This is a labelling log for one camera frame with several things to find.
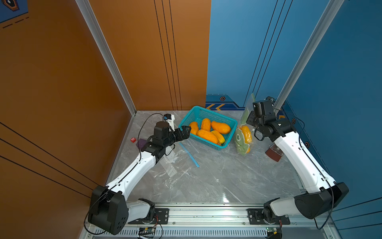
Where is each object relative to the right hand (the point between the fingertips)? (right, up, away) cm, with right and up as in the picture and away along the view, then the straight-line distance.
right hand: (253, 116), depth 76 cm
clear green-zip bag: (-3, -11, +7) cm, 13 cm away
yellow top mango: (-22, -4, +29) cm, 37 cm away
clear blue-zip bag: (-40, -27, +17) cm, 51 cm away
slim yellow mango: (-13, -14, +21) cm, 29 cm away
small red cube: (-73, -15, +26) cm, 79 cm away
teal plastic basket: (-4, -4, +26) cm, 27 cm away
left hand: (-35, -6, +4) cm, 36 cm away
